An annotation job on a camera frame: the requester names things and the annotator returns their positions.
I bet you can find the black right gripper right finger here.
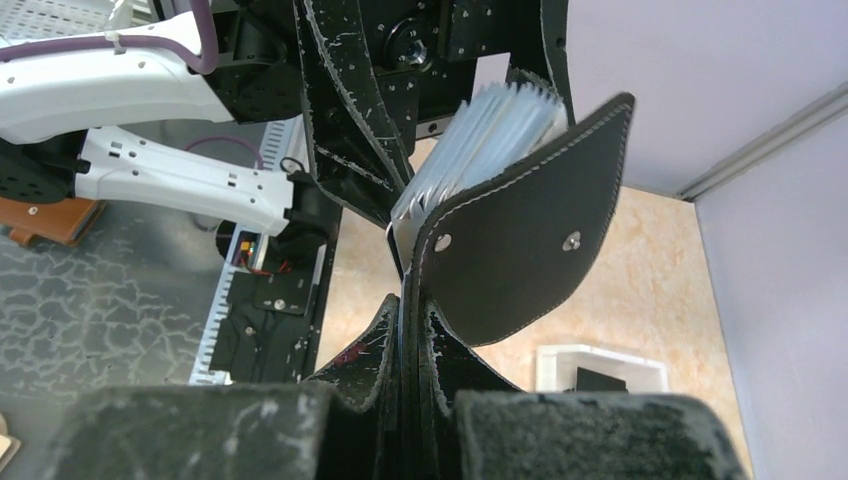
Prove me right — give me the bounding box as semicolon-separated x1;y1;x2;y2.
423;301;747;479

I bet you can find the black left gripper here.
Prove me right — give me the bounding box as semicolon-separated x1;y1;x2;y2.
231;0;574;228

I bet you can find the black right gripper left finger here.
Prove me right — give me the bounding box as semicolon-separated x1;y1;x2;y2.
39;294;400;479

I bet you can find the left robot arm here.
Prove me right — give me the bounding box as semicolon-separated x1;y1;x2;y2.
1;1;570;236

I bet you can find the black VIP card stack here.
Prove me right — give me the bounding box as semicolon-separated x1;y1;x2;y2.
574;367;629;393

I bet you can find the white plastic bin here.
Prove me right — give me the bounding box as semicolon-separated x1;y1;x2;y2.
535;344;670;393

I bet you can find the brown wooden board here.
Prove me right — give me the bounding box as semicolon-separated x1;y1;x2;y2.
1;198;106;247

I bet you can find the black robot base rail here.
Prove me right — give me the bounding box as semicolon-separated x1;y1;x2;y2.
188;118;342;386

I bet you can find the grey aluminium frame rail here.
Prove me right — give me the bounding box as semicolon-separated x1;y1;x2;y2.
674;81;847;203

